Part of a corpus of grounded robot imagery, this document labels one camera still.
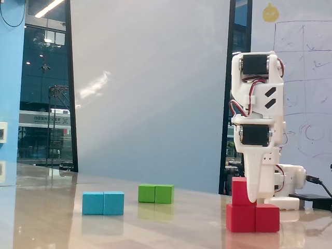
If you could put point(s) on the long blue block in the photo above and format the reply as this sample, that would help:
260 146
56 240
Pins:
103 203

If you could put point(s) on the large white partition panel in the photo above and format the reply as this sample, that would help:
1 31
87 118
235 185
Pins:
150 90

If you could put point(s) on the black power adapter box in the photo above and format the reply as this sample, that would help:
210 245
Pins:
311 198

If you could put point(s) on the yellow round sticker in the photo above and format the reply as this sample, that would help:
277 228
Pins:
270 13

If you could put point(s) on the ceiling light strip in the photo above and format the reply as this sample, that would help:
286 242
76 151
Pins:
49 8

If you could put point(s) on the small red cube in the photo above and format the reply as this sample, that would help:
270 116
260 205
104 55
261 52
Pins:
240 192

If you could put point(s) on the dark metal scaffold tower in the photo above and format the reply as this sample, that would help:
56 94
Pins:
49 124

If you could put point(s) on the black window frame post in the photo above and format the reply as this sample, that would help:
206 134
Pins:
71 90

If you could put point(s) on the white wall switch box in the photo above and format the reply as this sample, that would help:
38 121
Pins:
3 132

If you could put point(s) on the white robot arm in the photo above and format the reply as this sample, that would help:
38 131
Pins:
238 85

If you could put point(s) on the long green block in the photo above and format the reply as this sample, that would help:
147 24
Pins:
155 194

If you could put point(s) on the whiteboard with marker drawings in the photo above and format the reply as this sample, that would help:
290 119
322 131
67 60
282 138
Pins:
306 77

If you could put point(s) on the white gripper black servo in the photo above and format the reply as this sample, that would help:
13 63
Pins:
255 136

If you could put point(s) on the long red block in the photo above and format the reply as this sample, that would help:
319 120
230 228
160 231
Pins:
241 219

